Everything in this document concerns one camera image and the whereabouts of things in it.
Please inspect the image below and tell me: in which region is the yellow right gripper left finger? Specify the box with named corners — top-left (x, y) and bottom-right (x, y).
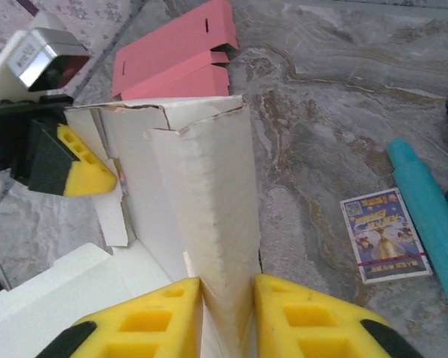
top-left (35, 276), bottom-right (203, 358)

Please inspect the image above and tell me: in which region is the teal textured plastic bottle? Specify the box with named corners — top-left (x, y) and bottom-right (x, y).
top-left (387, 138), bottom-right (448, 327)

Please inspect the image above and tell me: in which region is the white paper box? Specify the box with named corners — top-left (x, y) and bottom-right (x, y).
top-left (0, 95), bottom-right (262, 358)

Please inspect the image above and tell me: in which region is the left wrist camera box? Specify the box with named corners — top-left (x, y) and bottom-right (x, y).
top-left (0, 13), bottom-right (91, 106)

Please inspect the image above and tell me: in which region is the printed card pack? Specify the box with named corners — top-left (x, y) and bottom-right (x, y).
top-left (339, 188), bottom-right (433, 285)

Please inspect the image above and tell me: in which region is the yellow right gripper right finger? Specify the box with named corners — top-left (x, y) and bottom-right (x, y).
top-left (254, 274), bottom-right (425, 358)

